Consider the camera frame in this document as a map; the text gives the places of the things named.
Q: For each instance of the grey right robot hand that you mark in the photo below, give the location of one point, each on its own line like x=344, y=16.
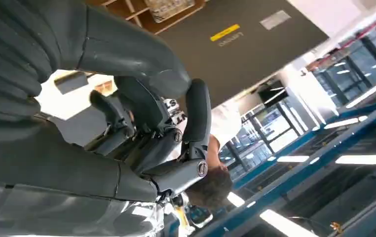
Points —
x=60, y=163

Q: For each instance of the dark grey flat block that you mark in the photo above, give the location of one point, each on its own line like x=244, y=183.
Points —
x=71, y=82

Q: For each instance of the orange printed card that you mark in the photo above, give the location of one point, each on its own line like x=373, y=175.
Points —
x=104, y=87

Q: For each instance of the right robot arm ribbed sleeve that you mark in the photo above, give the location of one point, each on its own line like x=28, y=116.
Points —
x=8, y=59

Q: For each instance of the person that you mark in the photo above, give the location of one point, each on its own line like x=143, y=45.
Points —
x=222, y=127

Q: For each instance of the wooden card box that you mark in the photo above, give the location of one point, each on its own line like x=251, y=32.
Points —
x=148, y=19

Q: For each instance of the ceiling light panel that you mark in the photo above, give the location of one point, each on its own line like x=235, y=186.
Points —
x=367, y=159
x=364, y=96
x=236, y=199
x=292, y=159
x=341, y=123
x=286, y=224

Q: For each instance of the dark grey monitor back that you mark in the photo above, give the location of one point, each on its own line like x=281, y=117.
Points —
x=240, y=55

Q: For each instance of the black wall screen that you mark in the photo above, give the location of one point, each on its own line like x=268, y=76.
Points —
x=271, y=93

